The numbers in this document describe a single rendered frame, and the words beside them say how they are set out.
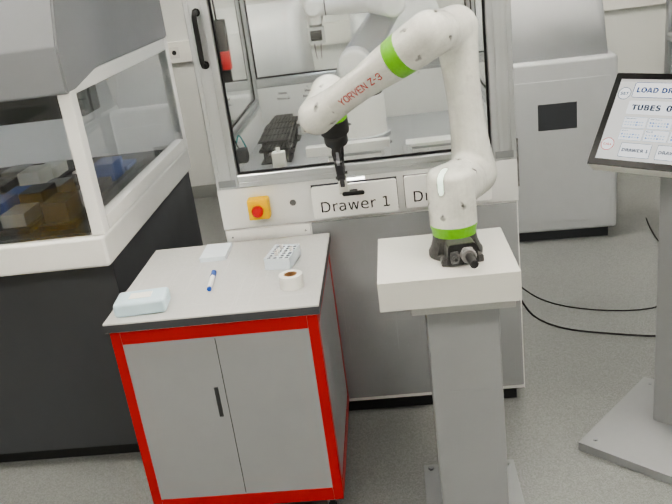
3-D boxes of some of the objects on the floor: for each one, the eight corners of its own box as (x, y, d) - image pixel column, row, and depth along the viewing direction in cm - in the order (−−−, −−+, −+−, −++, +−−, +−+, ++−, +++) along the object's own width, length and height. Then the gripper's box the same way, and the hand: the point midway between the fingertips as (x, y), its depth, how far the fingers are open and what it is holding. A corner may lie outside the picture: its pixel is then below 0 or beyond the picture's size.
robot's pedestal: (529, 525, 229) (520, 295, 202) (428, 531, 232) (406, 305, 205) (513, 462, 257) (503, 252, 230) (423, 468, 260) (403, 262, 232)
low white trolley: (350, 524, 239) (318, 304, 212) (157, 537, 244) (101, 324, 217) (355, 418, 293) (330, 232, 265) (196, 430, 298) (155, 249, 271)
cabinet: (529, 402, 288) (522, 200, 260) (260, 423, 298) (224, 230, 269) (493, 295, 377) (484, 136, 348) (286, 314, 386) (261, 160, 357)
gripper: (323, 122, 247) (333, 182, 262) (322, 145, 237) (333, 205, 253) (346, 120, 246) (355, 179, 262) (346, 142, 236) (355, 203, 252)
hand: (342, 184), depth 255 cm, fingers closed, pressing on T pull
